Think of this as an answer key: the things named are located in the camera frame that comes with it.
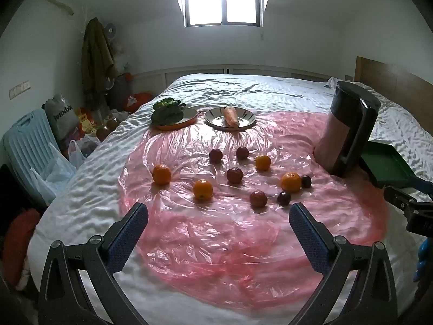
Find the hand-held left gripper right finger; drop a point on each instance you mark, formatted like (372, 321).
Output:
(304, 233)

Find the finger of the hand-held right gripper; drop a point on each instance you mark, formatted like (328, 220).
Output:
(423, 186)
(397, 196)

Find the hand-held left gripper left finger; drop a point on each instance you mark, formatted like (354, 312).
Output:
(130, 233)

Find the green tray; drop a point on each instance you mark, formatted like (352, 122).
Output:
(385, 166)

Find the dark purple plum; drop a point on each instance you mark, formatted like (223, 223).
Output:
(306, 181)
(283, 198)

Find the orange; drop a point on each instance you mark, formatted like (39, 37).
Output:
(291, 181)
(161, 174)
(263, 162)
(203, 189)

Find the red plum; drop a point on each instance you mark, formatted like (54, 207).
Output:
(234, 175)
(258, 198)
(242, 152)
(215, 155)

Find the person's right hand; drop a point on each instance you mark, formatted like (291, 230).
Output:
(424, 260)

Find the pink plastic sheet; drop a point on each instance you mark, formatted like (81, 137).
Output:
(220, 243)

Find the black and steel electric kettle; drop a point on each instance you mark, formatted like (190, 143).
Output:
(338, 132)

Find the white plastic bag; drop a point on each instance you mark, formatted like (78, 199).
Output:
(50, 176)
(81, 150)

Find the red cloth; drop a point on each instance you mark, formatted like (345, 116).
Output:
(18, 240)

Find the wooden headboard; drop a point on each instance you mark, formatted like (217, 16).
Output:
(389, 78)

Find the yellow and red boxes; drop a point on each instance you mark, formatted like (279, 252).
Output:
(86, 122)

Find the orange plate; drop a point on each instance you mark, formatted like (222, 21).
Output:
(186, 122)

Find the green leafy vegetable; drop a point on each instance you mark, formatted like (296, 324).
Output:
(167, 111)

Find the crumpled white blanket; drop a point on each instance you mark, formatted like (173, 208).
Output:
(330, 83)

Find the red bag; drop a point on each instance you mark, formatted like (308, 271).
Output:
(138, 101)

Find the grey printed bag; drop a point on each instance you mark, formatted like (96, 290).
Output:
(62, 115)

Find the carrot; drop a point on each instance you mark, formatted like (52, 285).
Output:
(231, 116)

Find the light blue folding chair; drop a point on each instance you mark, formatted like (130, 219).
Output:
(27, 135)

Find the white striped plate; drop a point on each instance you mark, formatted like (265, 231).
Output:
(213, 116)

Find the grey bin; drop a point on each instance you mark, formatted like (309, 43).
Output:
(120, 89)

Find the white bed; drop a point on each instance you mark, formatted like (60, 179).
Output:
(270, 88)

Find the brown hanging coat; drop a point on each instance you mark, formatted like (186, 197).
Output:
(96, 57)

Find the dark framed window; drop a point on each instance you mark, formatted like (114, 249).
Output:
(221, 0)

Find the white light switch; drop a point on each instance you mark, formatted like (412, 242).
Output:
(18, 88)

